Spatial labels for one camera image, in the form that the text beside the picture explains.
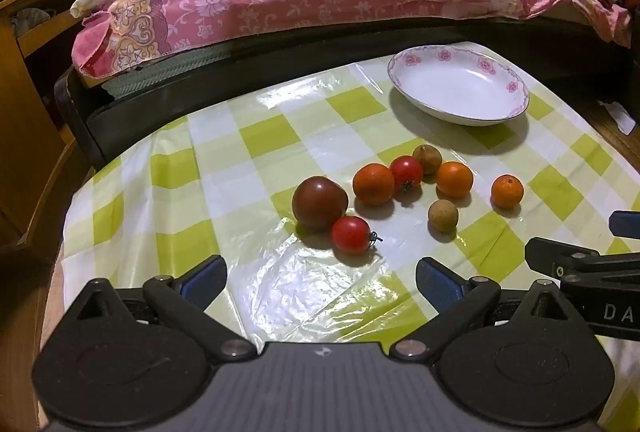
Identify white paper scrap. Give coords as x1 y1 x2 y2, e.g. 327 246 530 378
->
598 101 636 135

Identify large dark red tomato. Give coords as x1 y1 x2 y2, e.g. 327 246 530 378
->
292 175 349 232

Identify wooden chair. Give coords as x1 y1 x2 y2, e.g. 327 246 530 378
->
0 0 108 258

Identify brown longan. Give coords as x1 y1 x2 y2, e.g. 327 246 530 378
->
427 199 459 233
412 144 444 175

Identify large orange mandarin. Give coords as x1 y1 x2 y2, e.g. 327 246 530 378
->
352 163 396 207

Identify small red tomato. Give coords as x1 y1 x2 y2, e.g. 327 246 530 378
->
389 155 425 194
331 215 383 256

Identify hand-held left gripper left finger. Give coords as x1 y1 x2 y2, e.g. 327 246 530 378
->
62 256 257 363

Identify black bed frame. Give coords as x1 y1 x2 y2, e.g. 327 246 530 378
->
52 14 640 168

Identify white floral-rim plate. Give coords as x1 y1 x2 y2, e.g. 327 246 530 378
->
387 45 531 127

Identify green checked tablecloth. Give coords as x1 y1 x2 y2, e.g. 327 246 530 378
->
60 41 640 348

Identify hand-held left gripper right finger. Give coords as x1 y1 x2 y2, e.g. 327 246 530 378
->
390 257 581 363

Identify grey striped mattress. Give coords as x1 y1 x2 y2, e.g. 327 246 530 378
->
102 44 241 100

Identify small orange mandarin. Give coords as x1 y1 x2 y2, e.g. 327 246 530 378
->
436 161 474 199
490 175 525 210

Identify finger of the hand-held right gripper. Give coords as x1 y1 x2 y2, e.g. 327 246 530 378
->
525 237 640 281
609 210 640 240

